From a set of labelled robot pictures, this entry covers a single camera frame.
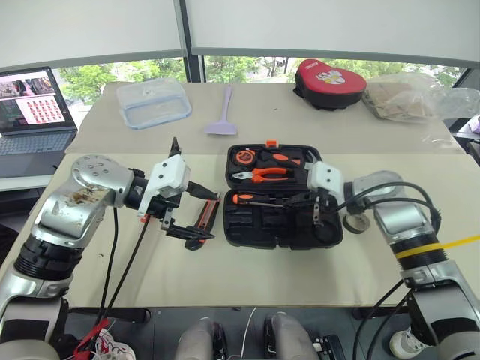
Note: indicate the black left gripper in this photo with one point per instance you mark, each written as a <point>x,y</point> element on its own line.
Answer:
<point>165,204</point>

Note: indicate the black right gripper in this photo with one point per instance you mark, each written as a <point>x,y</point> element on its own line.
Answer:
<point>320,198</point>

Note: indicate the orange black utility knife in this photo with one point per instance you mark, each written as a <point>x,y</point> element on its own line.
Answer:
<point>204,215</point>

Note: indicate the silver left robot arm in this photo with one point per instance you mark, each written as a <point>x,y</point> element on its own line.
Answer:
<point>67,210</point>

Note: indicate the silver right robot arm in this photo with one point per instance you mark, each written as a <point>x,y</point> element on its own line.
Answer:
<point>397,221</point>

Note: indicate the black plastic tool case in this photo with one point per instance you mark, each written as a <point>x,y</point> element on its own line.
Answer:
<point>262,228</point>

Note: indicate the orange black long screwdriver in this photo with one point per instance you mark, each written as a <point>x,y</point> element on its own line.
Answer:
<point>243,198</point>

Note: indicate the black tape roll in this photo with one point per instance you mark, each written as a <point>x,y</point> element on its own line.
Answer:
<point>356,224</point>

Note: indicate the orange black tape measure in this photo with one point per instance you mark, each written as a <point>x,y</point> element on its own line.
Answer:
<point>243,156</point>

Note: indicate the purple silicone spatula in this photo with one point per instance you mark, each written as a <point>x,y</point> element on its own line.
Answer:
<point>222,125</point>

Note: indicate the clear food container blue rim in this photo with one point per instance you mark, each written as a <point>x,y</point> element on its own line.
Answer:
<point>153,103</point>

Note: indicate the grey rounded leg shape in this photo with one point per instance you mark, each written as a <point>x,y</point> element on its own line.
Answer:
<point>198,337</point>
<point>288,335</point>

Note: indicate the black power strip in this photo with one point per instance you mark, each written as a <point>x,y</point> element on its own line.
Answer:
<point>328,347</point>

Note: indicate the red black heart-shaped bag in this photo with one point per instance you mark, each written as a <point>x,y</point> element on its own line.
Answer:
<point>330,80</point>

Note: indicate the white sneaker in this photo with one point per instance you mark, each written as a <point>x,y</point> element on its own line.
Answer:
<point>407,341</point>

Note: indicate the red ribbon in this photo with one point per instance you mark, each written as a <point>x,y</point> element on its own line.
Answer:
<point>88,339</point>

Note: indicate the white side desk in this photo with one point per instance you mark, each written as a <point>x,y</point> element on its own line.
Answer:
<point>22,183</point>

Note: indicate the clear plastic bag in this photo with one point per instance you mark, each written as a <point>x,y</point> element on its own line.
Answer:
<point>442,99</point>

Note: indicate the grey laptop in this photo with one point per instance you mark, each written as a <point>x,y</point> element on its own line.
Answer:
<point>33,112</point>

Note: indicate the white roller blind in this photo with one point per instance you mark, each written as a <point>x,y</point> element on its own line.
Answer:
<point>86,26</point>
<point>330,22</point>

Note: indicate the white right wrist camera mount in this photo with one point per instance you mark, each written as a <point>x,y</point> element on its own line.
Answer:
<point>326,176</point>

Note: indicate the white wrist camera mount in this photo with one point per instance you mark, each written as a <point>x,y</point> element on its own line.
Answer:
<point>170,174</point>
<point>326,176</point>

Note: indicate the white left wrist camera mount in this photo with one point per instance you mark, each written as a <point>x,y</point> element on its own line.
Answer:
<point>170,174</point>

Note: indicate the dark window frame post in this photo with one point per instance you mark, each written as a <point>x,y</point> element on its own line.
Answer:
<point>193,65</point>

